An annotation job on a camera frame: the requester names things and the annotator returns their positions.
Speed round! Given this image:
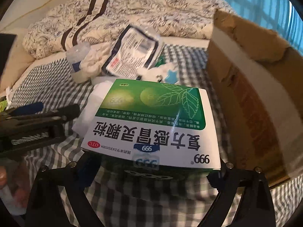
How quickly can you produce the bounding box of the green 999 medicine box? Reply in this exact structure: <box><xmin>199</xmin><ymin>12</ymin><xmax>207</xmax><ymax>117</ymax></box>
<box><xmin>81</xmin><ymin>79</ymin><xmax>221</xmax><ymax>180</ymax></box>

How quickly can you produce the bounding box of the white cloth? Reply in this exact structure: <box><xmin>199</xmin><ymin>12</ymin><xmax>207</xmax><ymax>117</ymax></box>
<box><xmin>80</xmin><ymin>43</ymin><xmax>111</xmax><ymax>78</ymax></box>

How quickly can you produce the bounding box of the white blue plush toy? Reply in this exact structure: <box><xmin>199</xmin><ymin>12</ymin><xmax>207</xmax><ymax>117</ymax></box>
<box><xmin>137</xmin><ymin>62</ymin><xmax>180</xmax><ymax>85</ymax></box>

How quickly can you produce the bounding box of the white bed mattress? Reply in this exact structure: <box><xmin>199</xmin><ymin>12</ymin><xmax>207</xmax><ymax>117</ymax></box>
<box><xmin>9</xmin><ymin>37</ymin><xmax>209</xmax><ymax>98</ymax></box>

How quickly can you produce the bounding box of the navy tissue paper pack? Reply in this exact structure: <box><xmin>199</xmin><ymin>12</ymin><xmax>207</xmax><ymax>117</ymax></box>
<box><xmin>102</xmin><ymin>24</ymin><xmax>164</xmax><ymax>79</ymax></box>

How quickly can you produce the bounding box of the teal window curtain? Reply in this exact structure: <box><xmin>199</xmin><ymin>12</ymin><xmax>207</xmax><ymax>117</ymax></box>
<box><xmin>225</xmin><ymin>0</ymin><xmax>302</xmax><ymax>53</ymax></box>

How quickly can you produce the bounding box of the brown cardboard box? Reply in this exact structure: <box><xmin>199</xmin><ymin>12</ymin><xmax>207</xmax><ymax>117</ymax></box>
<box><xmin>206</xmin><ymin>10</ymin><xmax>302</xmax><ymax>187</ymax></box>

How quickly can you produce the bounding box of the floral quilt with brown stripes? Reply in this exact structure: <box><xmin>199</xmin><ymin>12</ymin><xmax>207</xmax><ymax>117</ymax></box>
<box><xmin>23</xmin><ymin>0</ymin><xmax>233</xmax><ymax>59</ymax></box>

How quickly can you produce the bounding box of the green checkered cloth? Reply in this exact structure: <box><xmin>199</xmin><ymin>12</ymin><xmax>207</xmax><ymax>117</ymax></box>
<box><xmin>9</xmin><ymin>43</ymin><xmax>303</xmax><ymax>227</ymax></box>

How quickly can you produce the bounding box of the person's left hand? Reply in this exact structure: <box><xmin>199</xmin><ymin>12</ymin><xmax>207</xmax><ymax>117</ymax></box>
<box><xmin>1</xmin><ymin>163</ymin><xmax>31</xmax><ymax>208</ymax></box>

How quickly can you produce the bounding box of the beige pillow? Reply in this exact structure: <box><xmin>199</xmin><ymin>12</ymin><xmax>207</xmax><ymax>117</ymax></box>
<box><xmin>1</xmin><ymin>28</ymin><xmax>35</xmax><ymax>93</ymax></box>

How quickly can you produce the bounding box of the clear plastic water bottle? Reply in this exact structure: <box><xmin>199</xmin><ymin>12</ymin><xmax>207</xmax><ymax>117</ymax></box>
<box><xmin>66</xmin><ymin>42</ymin><xmax>91</xmax><ymax>84</ymax></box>

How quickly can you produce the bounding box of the white foam tube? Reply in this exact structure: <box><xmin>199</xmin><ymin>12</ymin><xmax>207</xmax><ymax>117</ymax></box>
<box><xmin>72</xmin><ymin>76</ymin><xmax>117</xmax><ymax>138</ymax></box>

